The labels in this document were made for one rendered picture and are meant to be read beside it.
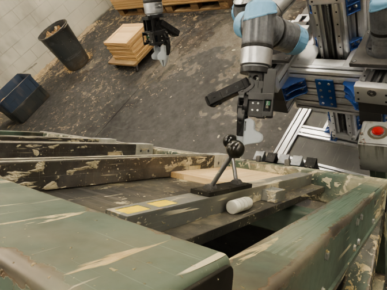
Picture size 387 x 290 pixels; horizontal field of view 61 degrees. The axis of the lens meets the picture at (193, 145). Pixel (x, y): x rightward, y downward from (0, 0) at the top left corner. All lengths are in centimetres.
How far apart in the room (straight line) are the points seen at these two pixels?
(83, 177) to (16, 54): 553
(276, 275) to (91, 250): 18
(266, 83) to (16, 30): 579
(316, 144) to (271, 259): 200
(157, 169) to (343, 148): 147
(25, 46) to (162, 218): 596
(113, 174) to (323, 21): 117
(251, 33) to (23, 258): 69
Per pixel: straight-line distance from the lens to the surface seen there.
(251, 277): 31
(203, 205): 65
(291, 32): 87
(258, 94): 77
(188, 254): 21
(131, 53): 442
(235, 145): 66
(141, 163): 102
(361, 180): 130
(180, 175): 111
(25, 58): 640
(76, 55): 553
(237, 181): 80
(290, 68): 174
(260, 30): 80
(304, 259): 38
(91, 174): 90
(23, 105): 530
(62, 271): 19
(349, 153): 226
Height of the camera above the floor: 199
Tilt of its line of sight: 42 degrees down
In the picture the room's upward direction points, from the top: 32 degrees counter-clockwise
